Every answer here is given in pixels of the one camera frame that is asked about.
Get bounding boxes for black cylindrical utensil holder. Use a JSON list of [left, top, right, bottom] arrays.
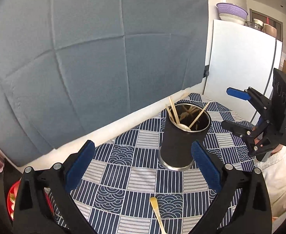
[[158, 102, 212, 171]]

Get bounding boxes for white refrigerator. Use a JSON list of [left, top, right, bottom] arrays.
[[204, 19, 282, 123]]

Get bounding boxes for wooden chopstick middle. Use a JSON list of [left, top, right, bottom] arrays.
[[169, 97, 180, 125]]

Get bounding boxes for white ceramic spoon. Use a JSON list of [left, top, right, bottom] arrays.
[[176, 123, 191, 131]]

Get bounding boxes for red strawberry basket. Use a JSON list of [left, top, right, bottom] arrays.
[[7, 180, 54, 220]]

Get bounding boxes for wooden chopstick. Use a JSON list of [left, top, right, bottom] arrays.
[[166, 106, 176, 124], [189, 102, 210, 129], [169, 97, 180, 125]]

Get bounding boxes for cream plastic spoon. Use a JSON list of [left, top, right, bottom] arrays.
[[150, 197, 167, 234]]

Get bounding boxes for white right sleeve forearm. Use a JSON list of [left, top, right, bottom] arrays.
[[254, 145, 286, 232]]

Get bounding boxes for white bowl under colander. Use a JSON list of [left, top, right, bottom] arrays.
[[219, 13, 246, 25]]

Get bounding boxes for wooden chopstick left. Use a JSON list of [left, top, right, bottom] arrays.
[[166, 106, 176, 124]]

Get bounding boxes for purple plastic colander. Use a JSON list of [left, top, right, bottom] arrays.
[[216, 3, 248, 20]]

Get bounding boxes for wooden chopstick right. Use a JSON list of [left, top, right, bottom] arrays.
[[189, 102, 210, 129]]

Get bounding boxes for grey-blue hanging cloth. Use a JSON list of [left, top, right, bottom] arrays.
[[0, 0, 208, 166]]

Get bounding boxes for blue patterned tablecloth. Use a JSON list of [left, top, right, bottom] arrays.
[[45, 92, 258, 234]]

